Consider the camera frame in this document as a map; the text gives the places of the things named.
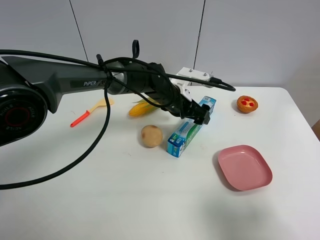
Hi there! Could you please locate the pink square plate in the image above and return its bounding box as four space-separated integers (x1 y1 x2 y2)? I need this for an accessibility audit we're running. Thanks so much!
217 145 273 192

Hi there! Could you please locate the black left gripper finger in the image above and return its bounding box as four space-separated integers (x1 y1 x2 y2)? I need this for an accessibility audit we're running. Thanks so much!
201 103 211 125

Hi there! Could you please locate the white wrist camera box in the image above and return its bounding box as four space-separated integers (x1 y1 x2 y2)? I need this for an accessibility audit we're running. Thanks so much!
170 67 212 102

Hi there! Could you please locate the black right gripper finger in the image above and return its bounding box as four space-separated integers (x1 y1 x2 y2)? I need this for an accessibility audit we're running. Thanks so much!
193 116 205 125

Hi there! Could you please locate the brown potato toy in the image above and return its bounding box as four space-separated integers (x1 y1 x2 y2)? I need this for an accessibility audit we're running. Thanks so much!
141 125 163 148

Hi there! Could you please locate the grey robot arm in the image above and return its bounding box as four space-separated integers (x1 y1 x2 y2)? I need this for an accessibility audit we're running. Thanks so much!
0 56 210 145

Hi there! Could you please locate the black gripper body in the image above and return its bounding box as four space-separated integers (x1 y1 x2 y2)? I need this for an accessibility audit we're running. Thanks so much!
159 83 202 120

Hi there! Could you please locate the spatula with red handle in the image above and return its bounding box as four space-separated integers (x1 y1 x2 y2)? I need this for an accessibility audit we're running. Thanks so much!
69 98 108 128

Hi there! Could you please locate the black cable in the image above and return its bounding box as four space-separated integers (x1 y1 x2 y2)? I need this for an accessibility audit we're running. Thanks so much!
0 39 237 190

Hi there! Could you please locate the blue green long box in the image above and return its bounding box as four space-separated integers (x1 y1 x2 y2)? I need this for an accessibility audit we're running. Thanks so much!
166 96 216 158

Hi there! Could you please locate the yellow corn cob toy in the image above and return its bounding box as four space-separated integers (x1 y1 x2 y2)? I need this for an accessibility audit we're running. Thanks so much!
128 99 158 118

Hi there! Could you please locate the orange fruit tart toy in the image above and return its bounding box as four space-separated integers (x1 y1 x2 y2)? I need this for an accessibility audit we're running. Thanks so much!
236 95 259 114

